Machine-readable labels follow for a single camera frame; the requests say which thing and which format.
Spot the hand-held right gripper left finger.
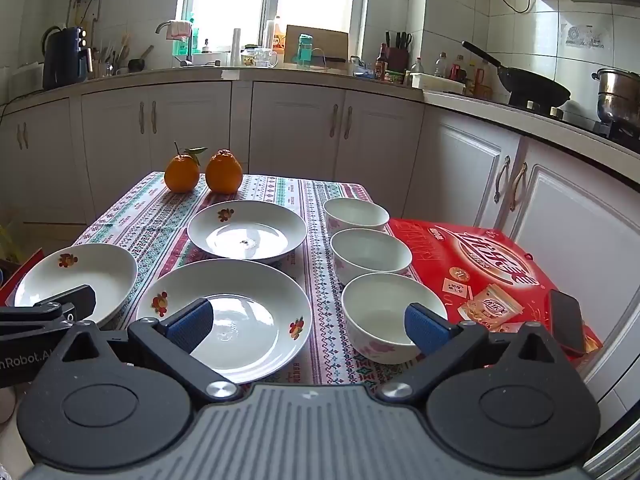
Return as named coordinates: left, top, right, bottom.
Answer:
left=60, top=297, right=242, bottom=403

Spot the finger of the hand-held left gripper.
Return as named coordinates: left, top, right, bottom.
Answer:
left=0, top=284, right=97, bottom=342

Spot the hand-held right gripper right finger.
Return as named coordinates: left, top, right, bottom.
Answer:
left=376, top=302, right=557, bottom=403

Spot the white plate with fruit print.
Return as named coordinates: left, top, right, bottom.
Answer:
left=14, top=243, right=139, bottom=331
left=187, top=201, right=308, bottom=265
left=136, top=259, right=313, bottom=386

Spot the white bowl with pink flowers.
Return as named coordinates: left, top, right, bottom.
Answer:
left=342, top=273, right=448, bottom=365
left=330, top=228, right=413, bottom=287
left=323, top=197, right=390, bottom=237

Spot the red cardboard box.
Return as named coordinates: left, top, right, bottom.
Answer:
left=0, top=247, right=46, bottom=306

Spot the red printed gift box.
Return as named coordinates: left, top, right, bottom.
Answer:
left=389, top=217, right=603, bottom=361

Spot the patterned red green tablecloth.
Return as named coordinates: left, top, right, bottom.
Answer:
left=72, top=172, right=423, bottom=386

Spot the black smartphone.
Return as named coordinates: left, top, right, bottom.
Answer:
left=549, top=289, right=587, bottom=358

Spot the orange with stem and leaf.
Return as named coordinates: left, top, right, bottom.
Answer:
left=164, top=141, right=208, bottom=193

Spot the bumpy orange without leaf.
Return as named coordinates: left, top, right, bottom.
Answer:
left=205, top=149, right=244, bottom=193

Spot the dark blue air fryer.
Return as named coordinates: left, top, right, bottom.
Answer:
left=42, top=26, right=94, bottom=91

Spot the utensil holder with utensils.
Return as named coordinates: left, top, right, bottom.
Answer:
left=95, top=35, right=131, bottom=77

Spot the white plastic tray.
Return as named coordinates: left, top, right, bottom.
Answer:
left=410, top=71, right=466, bottom=95

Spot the black wok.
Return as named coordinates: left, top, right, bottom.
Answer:
left=461, top=41, right=572, bottom=108

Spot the metal kitchen faucet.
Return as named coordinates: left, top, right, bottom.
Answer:
left=155, top=21, right=195, bottom=67

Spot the knife block with knives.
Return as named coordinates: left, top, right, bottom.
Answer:
left=385, top=31, right=413, bottom=73

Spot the green dish soap bottle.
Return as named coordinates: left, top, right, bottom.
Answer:
left=172, top=12, right=200, bottom=57

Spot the black gas stove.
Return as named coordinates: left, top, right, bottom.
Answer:
left=505, top=100, right=640, bottom=153

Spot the cooking oil bottle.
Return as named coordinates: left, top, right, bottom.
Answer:
left=267, top=16, right=287, bottom=56

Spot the brown cutting board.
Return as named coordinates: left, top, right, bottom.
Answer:
left=284, top=25, right=349, bottom=65

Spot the steel cooking pot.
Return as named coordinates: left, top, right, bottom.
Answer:
left=591, top=67, right=640, bottom=123

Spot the kitchen window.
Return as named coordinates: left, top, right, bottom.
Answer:
left=175, top=0, right=371, bottom=56

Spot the small black pot with handle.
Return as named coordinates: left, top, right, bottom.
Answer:
left=128, top=45, right=155, bottom=72

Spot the wall sticker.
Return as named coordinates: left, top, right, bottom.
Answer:
left=562, top=22, right=611, bottom=51

